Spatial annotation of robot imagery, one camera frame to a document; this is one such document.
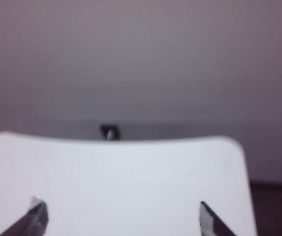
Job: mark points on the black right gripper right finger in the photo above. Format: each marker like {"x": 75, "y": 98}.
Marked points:
{"x": 213, "y": 223}

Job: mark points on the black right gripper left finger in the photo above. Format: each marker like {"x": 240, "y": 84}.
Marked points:
{"x": 30, "y": 222}

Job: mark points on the small black wall fixture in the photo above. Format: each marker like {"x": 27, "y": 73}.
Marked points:
{"x": 109, "y": 132}

